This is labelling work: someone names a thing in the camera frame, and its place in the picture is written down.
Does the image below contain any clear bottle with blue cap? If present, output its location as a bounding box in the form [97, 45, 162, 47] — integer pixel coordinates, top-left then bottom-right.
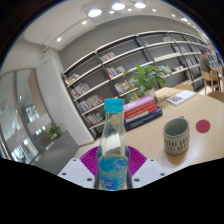
[96, 97, 132, 192]

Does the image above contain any tan round-back chair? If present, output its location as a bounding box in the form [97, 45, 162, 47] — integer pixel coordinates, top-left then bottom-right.
[206, 91, 224, 103]
[173, 83, 194, 92]

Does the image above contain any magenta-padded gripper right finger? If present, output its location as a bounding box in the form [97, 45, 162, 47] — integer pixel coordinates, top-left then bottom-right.
[128, 146, 167, 190]

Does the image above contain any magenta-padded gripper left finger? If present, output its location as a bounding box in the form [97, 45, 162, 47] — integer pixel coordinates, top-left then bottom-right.
[57, 145, 100, 190]

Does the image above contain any round red coaster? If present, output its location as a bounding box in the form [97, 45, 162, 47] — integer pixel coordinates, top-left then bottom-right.
[195, 119, 211, 133]

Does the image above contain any group of ceiling lights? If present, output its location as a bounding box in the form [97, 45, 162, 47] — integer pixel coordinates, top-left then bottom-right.
[54, 1, 201, 43]

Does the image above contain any wooden frame chair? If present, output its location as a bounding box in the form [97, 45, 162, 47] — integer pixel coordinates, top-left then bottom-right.
[200, 70, 222, 96]

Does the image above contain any pink book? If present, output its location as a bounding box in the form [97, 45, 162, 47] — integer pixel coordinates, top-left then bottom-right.
[123, 95, 157, 113]

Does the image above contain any grey bookshelf unit with books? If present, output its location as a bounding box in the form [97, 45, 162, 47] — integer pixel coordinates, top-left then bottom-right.
[60, 30, 218, 139]

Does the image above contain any grey-green patterned mug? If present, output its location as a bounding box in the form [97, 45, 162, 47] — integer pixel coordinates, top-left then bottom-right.
[162, 115, 191, 156]

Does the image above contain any green potted plant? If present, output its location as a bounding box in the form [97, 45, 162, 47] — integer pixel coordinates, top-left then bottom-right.
[122, 64, 174, 104]

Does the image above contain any dark blue book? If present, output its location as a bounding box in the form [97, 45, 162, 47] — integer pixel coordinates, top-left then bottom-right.
[123, 106, 164, 132]

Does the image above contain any white open book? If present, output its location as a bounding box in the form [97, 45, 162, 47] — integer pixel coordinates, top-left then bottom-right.
[166, 89, 197, 107]

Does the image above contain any red book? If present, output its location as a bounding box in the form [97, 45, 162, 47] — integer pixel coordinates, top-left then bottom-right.
[123, 103, 158, 123]

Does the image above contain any small plant by window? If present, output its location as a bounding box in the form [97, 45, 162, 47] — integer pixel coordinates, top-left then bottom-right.
[47, 122, 63, 141]

